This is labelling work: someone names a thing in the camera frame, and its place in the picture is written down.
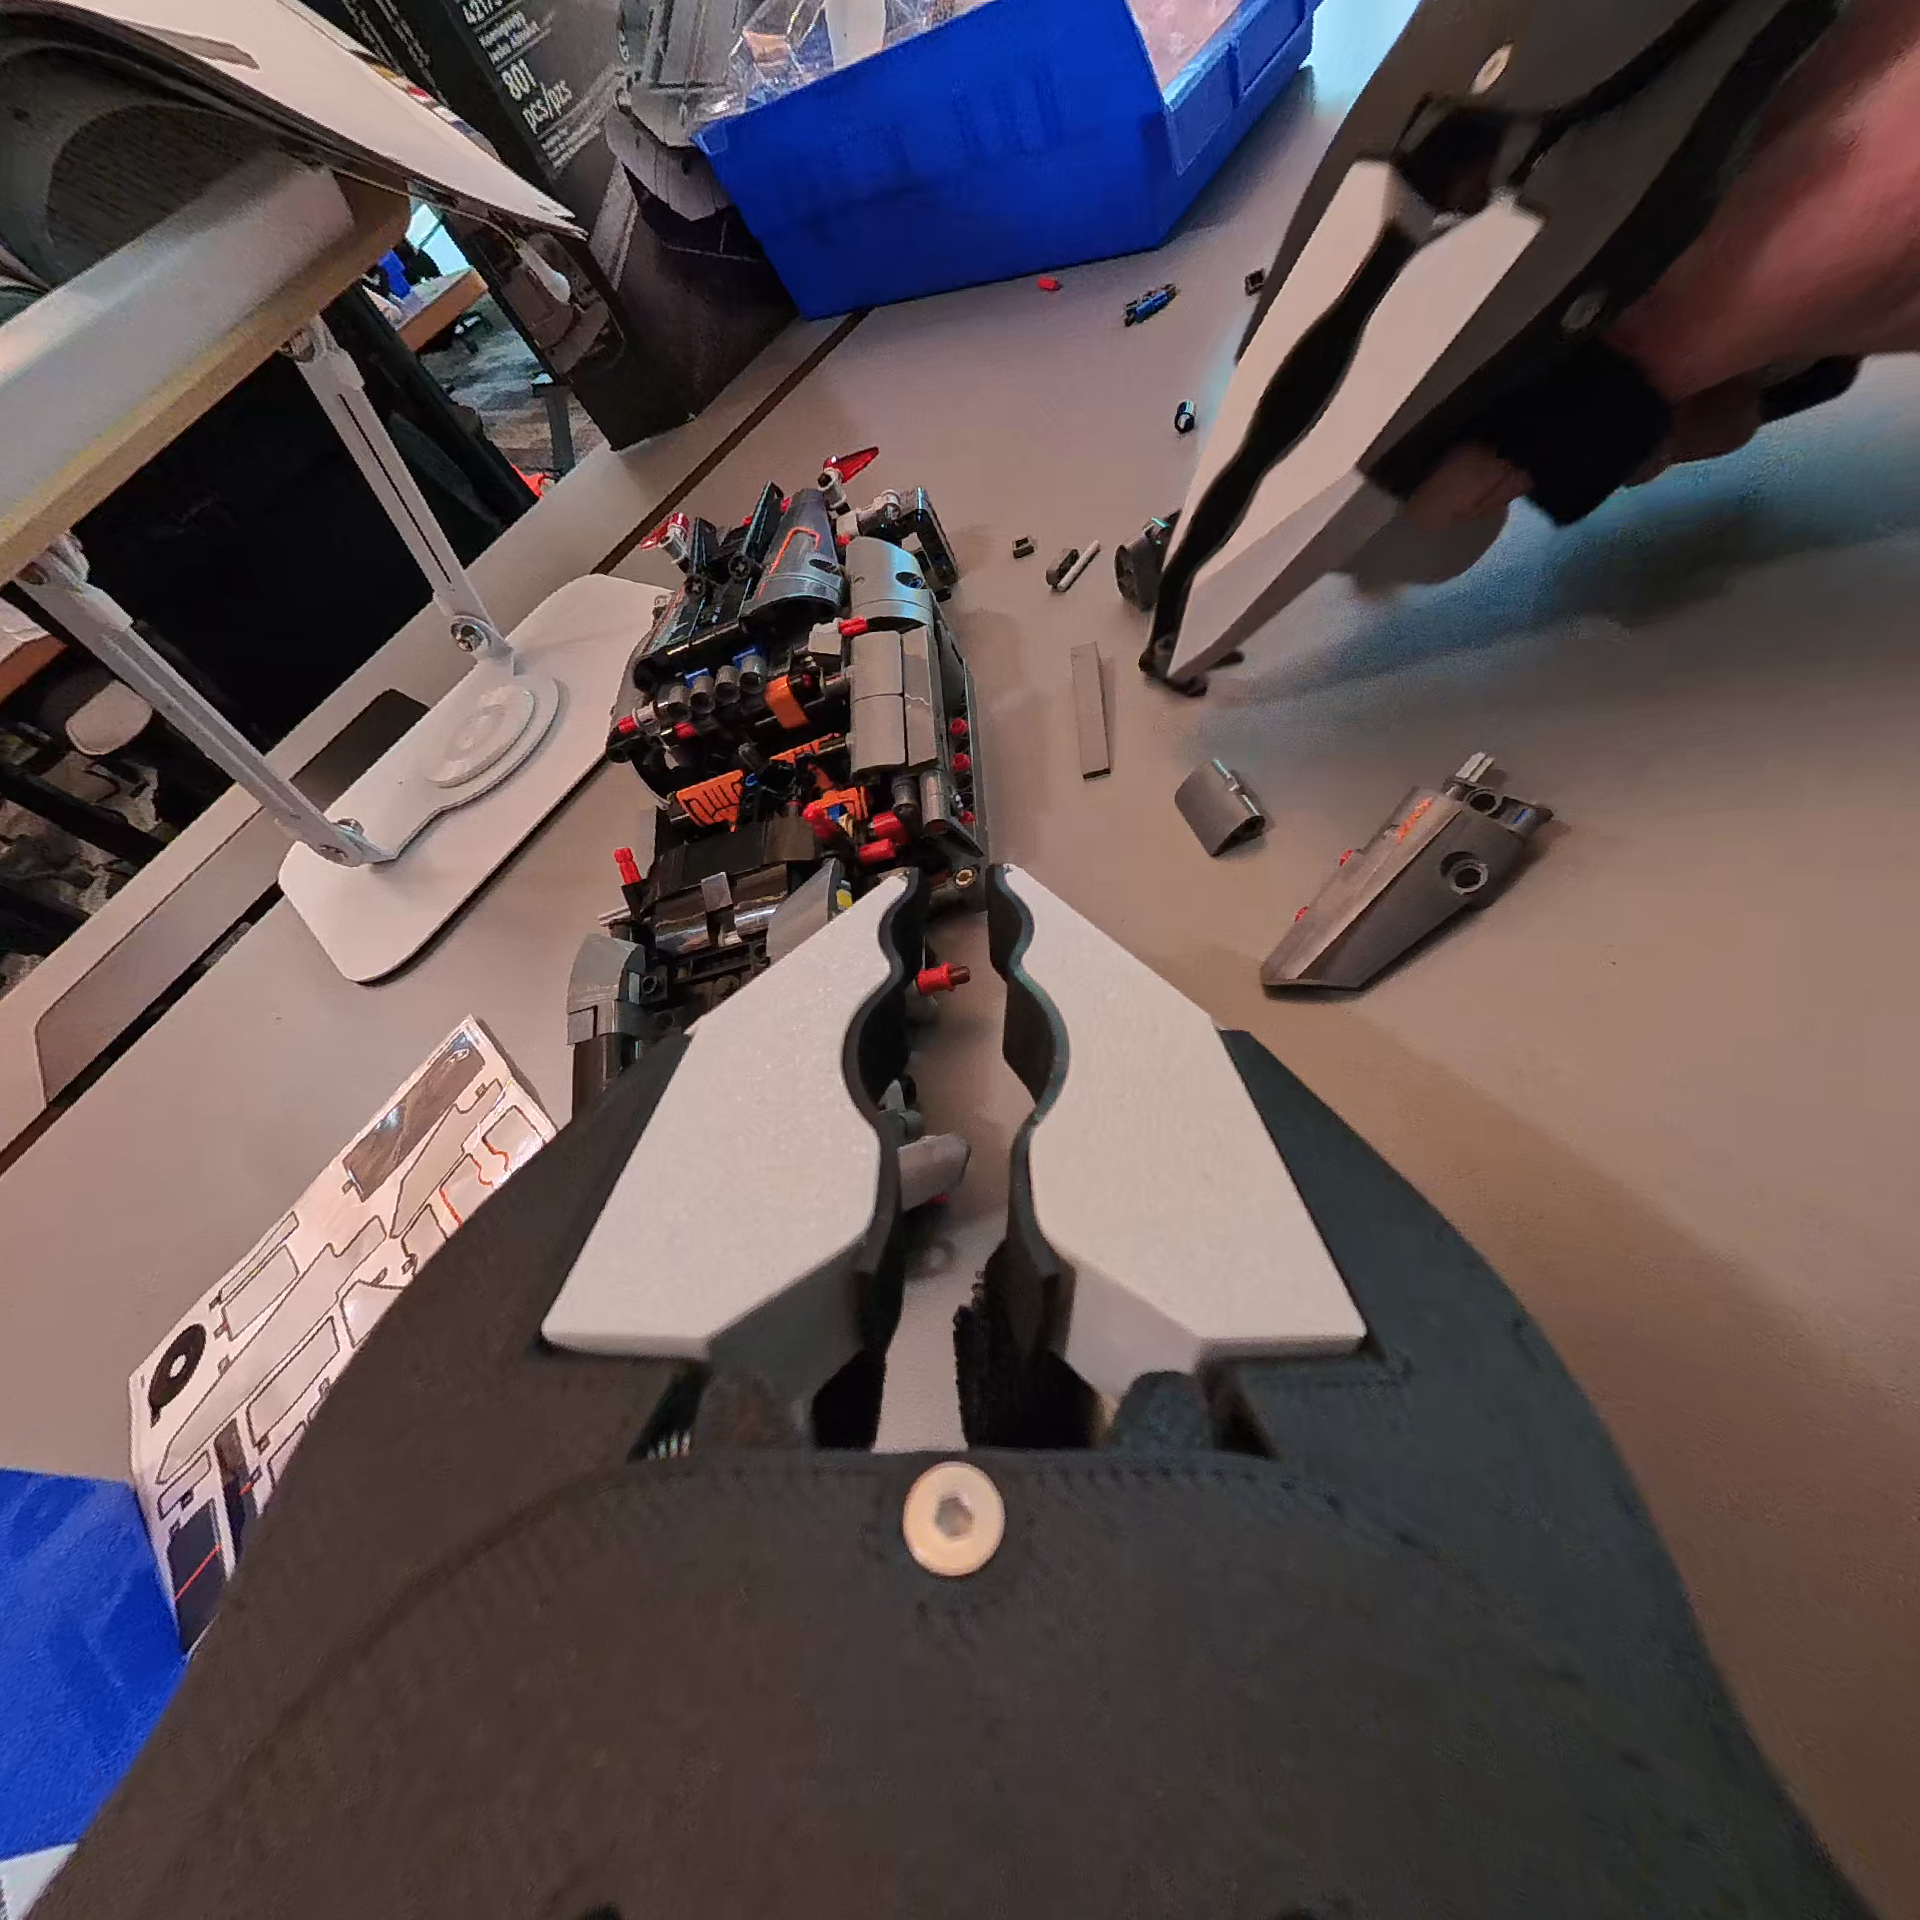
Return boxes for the lego sticker sheet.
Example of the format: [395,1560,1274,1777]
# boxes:
[126,1015,558,1654]

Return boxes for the scattered small lego pieces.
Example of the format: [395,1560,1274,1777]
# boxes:
[1122,264,1281,441]

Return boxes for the pile of clear plastic bags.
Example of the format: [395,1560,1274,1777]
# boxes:
[705,0,1172,115]

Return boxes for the white book stand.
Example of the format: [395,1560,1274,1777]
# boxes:
[0,150,673,989]

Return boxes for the black lego set box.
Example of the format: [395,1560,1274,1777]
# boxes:
[402,0,800,452]

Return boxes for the blue plastic storage bin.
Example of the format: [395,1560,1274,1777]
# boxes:
[0,1465,193,1864]
[696,0,1326,320]

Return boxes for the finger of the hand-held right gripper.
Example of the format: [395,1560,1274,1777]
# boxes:
[1161,207,1549,687]
[1148,159,1421,639]

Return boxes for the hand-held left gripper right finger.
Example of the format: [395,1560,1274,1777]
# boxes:
[948,861,1369,1448]

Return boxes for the lego instruction booklet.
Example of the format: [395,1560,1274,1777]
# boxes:
[0,0,585,291]

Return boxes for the dark grey lego wedge panel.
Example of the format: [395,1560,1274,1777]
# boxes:
[1257,752,1557,997]

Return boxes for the lego car model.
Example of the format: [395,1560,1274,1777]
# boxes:
[564,441,1001,1211]

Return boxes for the person's right hand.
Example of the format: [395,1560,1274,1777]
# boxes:
[1417,0,1920,531]

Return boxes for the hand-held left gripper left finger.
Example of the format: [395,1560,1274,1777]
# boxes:
[539,865,933,1448]

